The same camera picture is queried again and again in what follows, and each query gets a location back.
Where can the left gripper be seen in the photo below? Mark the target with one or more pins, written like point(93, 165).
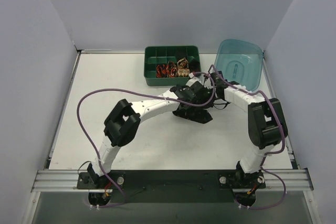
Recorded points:
point(192, 112)

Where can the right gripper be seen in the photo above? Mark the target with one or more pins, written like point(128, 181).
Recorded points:
point(220, 88)

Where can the black gold floral tie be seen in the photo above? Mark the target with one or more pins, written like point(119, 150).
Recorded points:
point(201, 116)

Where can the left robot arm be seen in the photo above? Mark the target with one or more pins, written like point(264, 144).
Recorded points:
point(121, 126)

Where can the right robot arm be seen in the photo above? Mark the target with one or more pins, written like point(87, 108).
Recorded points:
point(267, 127)

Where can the beige patterned rolled tie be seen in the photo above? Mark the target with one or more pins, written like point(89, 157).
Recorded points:
point(183, 68)

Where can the orange patterned rolled tie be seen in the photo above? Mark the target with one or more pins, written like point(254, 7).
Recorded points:
point(171, 70)

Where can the translucent blue plastic tub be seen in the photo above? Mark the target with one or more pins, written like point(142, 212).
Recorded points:
point(240, 61)

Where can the green compartment tray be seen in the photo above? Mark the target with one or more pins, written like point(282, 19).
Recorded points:
point(154, 55)

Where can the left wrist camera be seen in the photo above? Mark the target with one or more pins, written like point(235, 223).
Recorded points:
point(196, 76)

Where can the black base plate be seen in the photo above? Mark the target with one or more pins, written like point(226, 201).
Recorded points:
point(171, 186)

